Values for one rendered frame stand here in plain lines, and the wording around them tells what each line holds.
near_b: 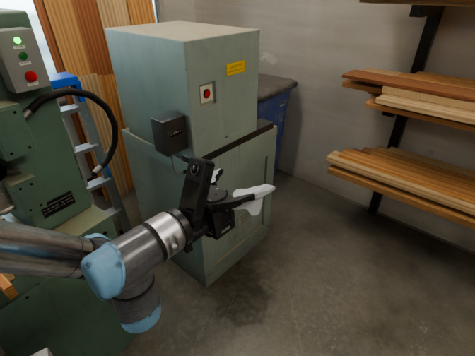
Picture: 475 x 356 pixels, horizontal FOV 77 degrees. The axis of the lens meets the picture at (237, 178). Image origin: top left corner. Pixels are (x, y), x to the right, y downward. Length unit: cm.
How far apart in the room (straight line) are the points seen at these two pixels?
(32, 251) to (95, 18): 226
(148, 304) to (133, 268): 9
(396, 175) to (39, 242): 183
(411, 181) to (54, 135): 180
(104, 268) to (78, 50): 221
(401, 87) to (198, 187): 147
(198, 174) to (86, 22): 221
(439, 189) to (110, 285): 179
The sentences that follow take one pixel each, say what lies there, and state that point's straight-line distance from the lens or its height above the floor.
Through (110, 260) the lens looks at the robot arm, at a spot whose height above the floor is 125.
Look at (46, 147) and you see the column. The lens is 122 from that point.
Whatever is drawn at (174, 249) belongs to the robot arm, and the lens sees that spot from 51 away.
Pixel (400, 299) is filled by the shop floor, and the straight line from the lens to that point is 216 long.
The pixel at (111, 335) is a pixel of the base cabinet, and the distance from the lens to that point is 173.
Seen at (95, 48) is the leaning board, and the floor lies 118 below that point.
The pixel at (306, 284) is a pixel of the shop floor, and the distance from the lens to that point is 204.
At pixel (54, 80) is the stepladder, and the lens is 191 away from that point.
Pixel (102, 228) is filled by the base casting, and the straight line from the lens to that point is 132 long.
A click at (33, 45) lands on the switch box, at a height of 144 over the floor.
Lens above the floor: 158
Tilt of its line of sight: 33 degrees down
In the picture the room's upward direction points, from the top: straight up
